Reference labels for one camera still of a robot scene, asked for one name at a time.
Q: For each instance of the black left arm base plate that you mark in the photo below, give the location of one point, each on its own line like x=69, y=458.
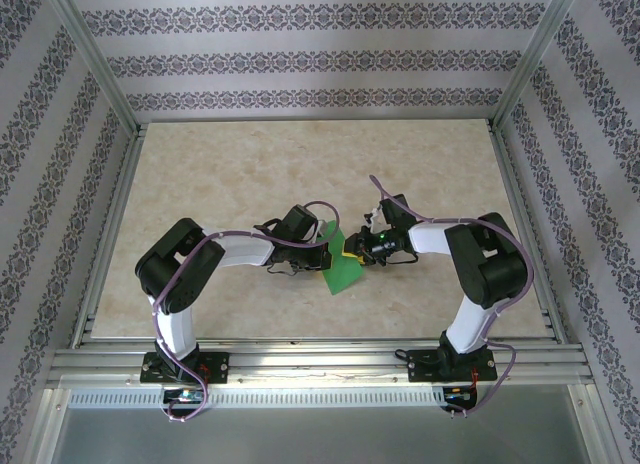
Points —
x=220, y=366

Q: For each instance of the aluminium frame post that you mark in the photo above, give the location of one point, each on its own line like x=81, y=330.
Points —
x=536, y=54
x=92, y=54

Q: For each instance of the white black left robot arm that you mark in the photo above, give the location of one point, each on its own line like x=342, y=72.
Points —
x=170, y=274

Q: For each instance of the green paper sheet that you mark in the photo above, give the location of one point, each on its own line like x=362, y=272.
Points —
x=345, y=279

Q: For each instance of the aluminium side rail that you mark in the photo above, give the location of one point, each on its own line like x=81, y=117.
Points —
x=512, y=184
x=112, y=234

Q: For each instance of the aluminium extrusion mounting rail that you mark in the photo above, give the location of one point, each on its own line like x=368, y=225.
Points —
x=320, y=366

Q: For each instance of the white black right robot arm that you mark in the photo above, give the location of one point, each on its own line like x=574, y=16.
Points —
x=490, y=269

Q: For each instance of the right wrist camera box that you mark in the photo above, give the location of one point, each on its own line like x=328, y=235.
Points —
x=372, y=219

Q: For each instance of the small circuit board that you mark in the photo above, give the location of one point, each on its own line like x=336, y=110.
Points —
x=186, y=395
x=457, y=395

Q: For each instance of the grey metal panel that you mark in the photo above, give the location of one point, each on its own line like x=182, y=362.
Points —
x=320, y=434

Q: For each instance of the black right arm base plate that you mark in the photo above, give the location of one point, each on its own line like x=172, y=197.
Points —
x=425, y=369

